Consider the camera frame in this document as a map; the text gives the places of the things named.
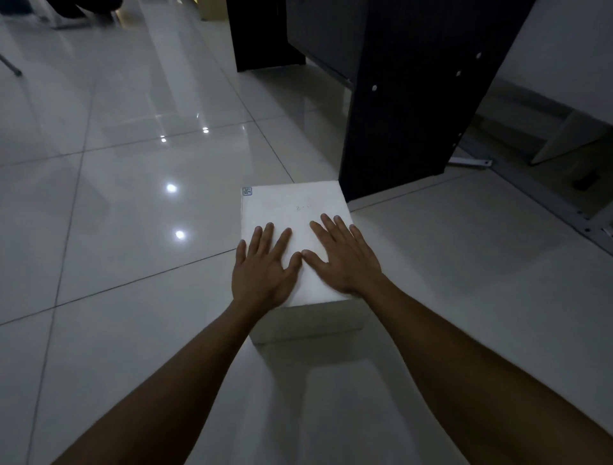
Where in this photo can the person's right hand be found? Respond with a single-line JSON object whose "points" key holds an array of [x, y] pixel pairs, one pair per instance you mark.
{"points": [[347, 263]]}

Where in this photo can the person's left hand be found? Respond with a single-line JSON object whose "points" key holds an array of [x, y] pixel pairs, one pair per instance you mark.
{"points": [[263, 278]]}

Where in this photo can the white box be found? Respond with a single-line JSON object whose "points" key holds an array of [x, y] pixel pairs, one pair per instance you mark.
{"points": [[287, 206]]}

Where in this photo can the person's left forearm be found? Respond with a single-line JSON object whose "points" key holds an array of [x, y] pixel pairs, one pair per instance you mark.
{"points": [[182, 388]]}

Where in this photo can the person's right forearm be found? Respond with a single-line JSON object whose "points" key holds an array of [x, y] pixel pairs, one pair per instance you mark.
{"points": [[469, 383]]}

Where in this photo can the white metal foot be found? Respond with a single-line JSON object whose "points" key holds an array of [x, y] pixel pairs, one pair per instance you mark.
{"points": [[471, 162]]}

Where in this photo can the small black block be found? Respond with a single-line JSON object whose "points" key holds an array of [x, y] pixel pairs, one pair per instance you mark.
{"points": [[586, 182]]}

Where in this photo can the white metal brace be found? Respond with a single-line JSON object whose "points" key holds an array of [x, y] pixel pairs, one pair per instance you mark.
{"points": [[570, 139]]}

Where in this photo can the grey metal leg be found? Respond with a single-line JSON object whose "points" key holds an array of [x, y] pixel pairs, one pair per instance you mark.
{"points": [[10, 65]]}

